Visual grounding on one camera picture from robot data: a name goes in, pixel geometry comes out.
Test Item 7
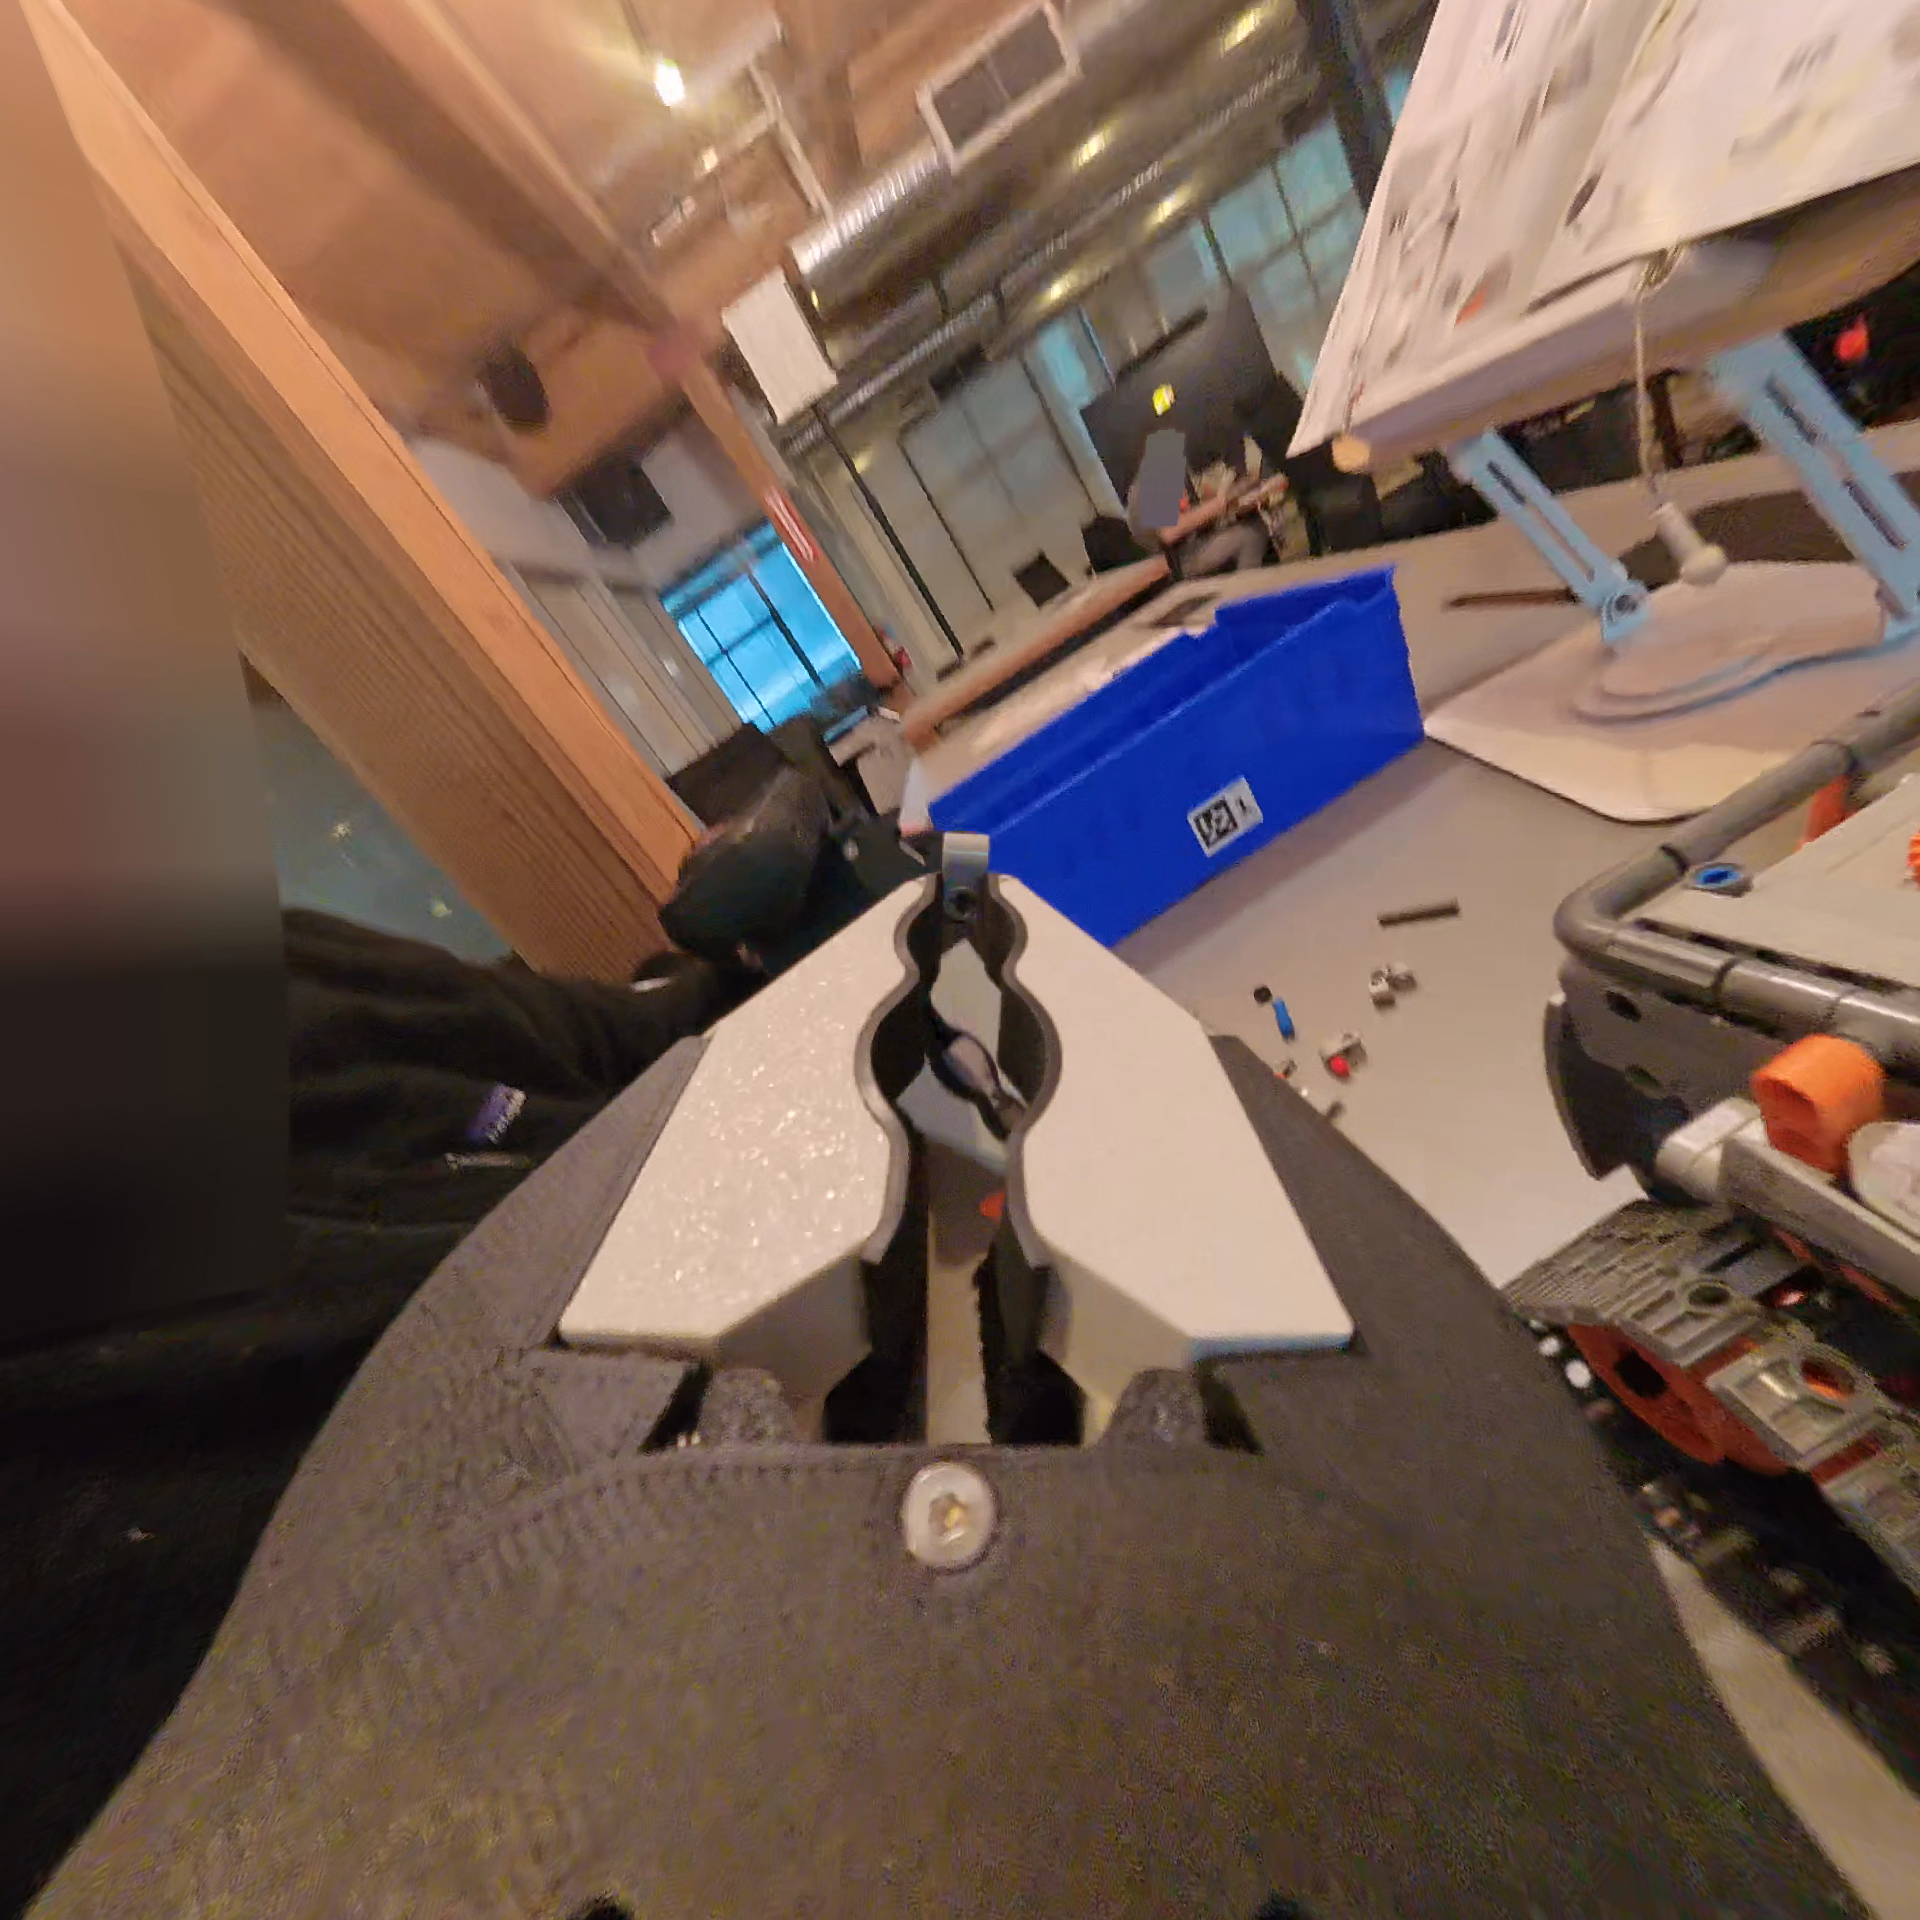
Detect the blue plastic bin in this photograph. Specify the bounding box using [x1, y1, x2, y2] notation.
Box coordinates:
[928, 568, 1428, 951]

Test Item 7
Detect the person's left forearm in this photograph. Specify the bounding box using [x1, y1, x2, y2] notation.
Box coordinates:
[283, 907, 729, 1201]

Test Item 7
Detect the wooden pillar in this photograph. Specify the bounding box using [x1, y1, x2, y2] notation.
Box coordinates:
[24, 0, 709, 983]

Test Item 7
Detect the white hanging list sheet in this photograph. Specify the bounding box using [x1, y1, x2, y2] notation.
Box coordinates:
[720, 271, 835, 426]

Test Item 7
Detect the grey black brick model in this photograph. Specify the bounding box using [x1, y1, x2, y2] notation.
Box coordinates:
[1507, 697, 1920, 1619]

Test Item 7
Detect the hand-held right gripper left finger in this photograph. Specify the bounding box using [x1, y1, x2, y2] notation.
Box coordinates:
[558, 879, 931, 1450]

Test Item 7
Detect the black wall screen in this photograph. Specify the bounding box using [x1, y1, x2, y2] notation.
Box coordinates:
[1081, 292, 1303, 485]

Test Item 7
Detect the white cord with peg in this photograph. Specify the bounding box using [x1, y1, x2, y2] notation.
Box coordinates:
[1625, 249, 1731, 590]

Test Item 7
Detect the instruction booklet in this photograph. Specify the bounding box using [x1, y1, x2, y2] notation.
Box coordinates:
[1286, 0, 1920, 460]

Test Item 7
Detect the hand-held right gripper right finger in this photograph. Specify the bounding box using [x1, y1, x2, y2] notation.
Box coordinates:
[976, 874, 1355, 1450]

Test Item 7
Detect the long wooden table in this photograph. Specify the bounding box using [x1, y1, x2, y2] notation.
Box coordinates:
[898, 555, 1201, 751]

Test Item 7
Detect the light blue metal stand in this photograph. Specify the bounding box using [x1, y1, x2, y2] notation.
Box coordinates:
[1448, 335, 1920, 724]

